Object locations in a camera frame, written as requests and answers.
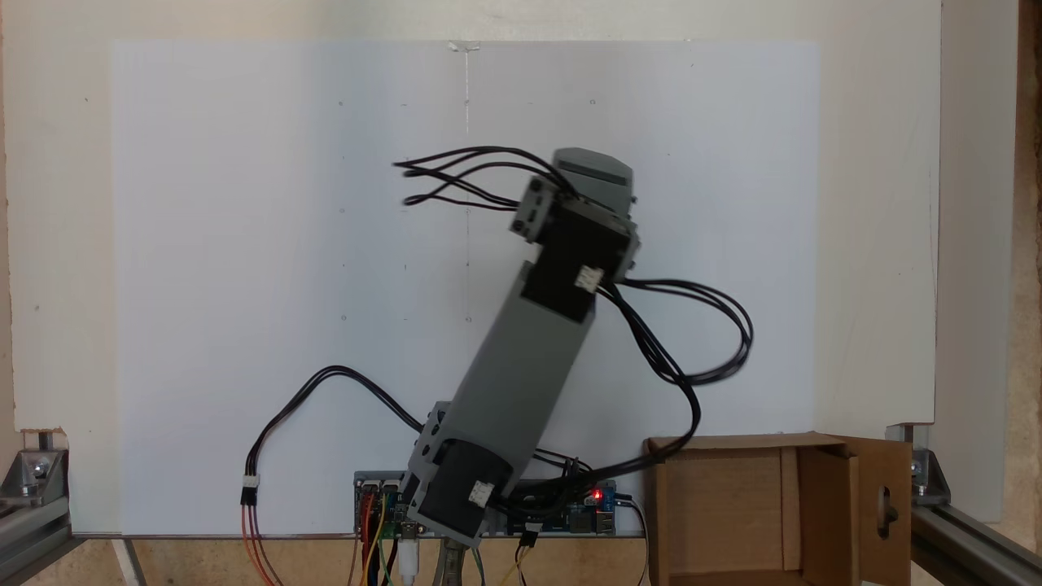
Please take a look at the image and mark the black arm motor cable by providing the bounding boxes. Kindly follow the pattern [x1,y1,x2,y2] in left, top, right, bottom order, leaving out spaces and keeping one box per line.
[521,277,754,509]

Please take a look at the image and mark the thin black power cable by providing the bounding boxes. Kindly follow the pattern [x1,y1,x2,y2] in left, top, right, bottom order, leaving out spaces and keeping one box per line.
[615,492,650,586]

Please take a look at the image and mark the brown cardboard box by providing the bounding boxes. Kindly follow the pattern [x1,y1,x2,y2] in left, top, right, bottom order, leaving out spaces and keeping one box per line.
[643,431,913,586]

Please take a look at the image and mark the aluminium frame profile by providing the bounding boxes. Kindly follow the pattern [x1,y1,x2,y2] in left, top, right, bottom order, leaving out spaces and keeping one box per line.
[0,496,76,586]
[912,505,1042,586]

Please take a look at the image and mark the yellow wire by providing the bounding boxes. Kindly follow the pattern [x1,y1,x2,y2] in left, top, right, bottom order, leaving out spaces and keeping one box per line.
[362,488,388,586]

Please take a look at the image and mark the metal corner bracket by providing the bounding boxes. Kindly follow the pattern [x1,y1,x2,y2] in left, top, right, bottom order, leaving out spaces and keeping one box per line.
[0,446,70,501]
[887,423,951,507]

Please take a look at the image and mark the black cable with white connector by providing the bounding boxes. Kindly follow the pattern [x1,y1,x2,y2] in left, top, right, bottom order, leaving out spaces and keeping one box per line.
[241,366,428,509]

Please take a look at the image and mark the white usb cable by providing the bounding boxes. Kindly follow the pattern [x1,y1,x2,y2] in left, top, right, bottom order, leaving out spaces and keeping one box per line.
[397,525,421,586]

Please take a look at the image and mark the white paper sheet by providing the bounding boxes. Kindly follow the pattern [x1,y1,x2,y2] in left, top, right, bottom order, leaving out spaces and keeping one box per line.
[110,39,469,538]
[466,39,821,538]

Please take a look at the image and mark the red orange wire bundle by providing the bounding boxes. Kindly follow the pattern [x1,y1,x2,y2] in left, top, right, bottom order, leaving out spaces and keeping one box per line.
[241,487,377,586]

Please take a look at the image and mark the circuit board with coloured wires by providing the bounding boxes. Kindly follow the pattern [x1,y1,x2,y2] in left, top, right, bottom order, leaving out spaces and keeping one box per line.
[354,472,412,540]

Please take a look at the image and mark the blue circuit board red LED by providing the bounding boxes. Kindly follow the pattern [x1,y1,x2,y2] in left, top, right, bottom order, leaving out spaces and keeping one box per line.
[505,480,618,536]

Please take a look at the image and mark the black gripper motor cable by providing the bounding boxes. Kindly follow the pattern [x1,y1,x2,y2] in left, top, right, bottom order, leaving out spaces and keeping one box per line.
[393,146,579,214]

